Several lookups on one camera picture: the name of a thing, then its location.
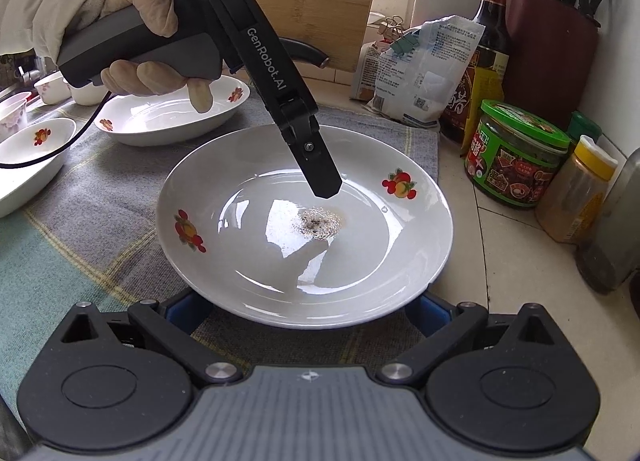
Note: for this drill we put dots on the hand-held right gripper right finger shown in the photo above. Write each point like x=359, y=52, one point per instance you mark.
x=425, y=313

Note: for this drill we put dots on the green lid sauce jar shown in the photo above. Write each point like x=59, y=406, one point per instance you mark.
x=515, y=166

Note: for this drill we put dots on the clear bag blue text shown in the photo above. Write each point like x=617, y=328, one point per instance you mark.
x=430, y=81

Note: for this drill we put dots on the yellow seasoning packet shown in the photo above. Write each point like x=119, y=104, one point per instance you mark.
x=487, y=91

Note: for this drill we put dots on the yellow lid spice jar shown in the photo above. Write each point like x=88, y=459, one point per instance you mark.
x=570, y=201

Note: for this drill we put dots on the stack of white plates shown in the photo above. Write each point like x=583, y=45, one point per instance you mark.
x=20, y=171

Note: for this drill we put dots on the small floral print bowl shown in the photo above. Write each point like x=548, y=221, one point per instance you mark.
x=50, y=91
x=11, y=116

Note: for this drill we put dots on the white plate faded fruit print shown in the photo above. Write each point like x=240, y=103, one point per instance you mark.
x=165, y=126

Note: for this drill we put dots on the green binder clip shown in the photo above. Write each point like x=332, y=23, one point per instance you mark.
x=405, y=43

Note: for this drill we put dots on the small green cap jar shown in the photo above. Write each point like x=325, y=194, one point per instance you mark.
x=585, y=126

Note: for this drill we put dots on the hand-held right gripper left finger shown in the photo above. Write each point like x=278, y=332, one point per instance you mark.
x=177, y=313

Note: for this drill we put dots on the dark soy sauce bottle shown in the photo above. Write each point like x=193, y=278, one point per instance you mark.
x=487, y=16

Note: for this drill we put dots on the clear bottle red cap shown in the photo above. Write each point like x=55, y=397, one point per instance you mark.
x=610, y=231

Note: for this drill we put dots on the white plate bright fruit prints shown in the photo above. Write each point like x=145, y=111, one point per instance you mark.
x=250, y=251

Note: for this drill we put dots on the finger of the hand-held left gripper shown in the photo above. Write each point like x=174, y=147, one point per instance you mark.
x=315, y=161

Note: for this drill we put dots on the person's left hand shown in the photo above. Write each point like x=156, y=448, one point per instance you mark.
x=150, y=6

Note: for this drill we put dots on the white red seasoning bag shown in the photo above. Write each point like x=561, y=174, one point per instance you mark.
x=370, y=71

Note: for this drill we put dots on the checked grey teal cloth mat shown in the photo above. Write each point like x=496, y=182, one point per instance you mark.
x=100, y=241

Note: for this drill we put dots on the dark red knife block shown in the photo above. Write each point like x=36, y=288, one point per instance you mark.
x=550, y=56

